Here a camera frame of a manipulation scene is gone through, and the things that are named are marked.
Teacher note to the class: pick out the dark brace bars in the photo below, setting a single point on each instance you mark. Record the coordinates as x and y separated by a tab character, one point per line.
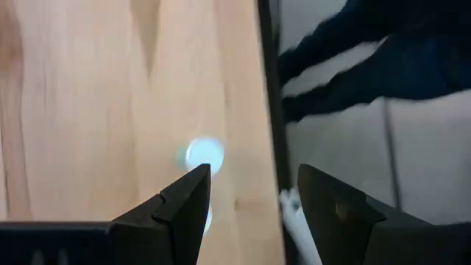
404	73

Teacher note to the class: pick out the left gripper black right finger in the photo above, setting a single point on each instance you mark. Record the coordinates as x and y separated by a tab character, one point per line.
342	228

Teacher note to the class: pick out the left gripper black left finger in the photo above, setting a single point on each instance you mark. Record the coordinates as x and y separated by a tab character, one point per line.
173	228

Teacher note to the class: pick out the teal pill bottle white cap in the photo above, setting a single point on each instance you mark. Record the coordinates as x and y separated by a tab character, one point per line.
204	151

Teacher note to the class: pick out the black aluminium rig frame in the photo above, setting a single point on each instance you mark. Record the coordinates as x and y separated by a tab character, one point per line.
270	73

